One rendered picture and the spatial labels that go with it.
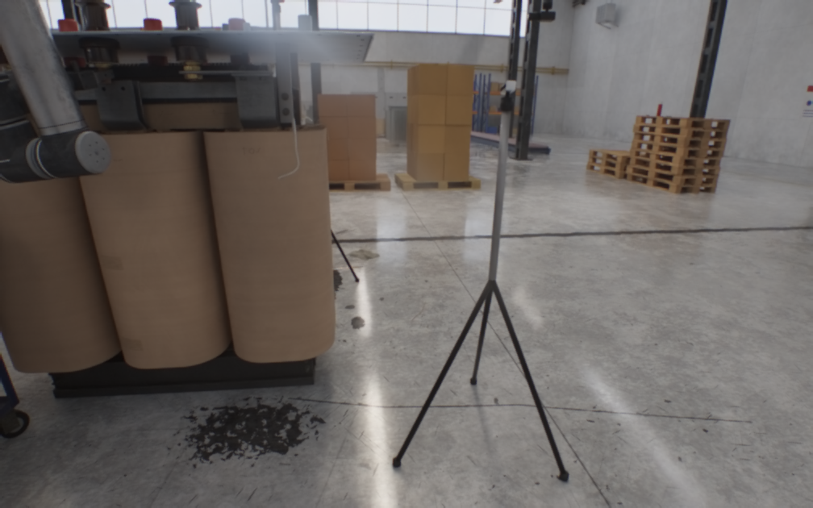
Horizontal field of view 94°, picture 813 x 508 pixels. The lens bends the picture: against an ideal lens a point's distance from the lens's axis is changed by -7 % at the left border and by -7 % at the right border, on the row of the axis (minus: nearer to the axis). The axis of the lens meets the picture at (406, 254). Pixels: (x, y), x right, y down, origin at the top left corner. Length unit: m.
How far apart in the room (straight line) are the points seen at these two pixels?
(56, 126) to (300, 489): 1.22
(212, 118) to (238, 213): 0.35
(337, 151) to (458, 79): 1.98
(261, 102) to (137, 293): 0.81
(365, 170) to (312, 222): 4.66
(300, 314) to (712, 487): 1.54
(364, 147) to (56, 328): 4.86
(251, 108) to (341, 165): 4.70
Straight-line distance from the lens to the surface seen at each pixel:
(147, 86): 1.64
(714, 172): 8.08
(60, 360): 2.01
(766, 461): 2.03
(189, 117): 1.64
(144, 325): 1.78
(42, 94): 1.25
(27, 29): 1.26
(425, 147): 6.09
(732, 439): 2.06
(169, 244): 1.62
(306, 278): 1.56
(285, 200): 1.47
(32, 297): 1.92
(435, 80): 6.11
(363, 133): 6.09
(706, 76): 13.45
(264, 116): 1.48
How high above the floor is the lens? 1.15
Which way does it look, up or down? 20 degrees down
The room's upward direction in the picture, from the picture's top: 1 degrees clockwise
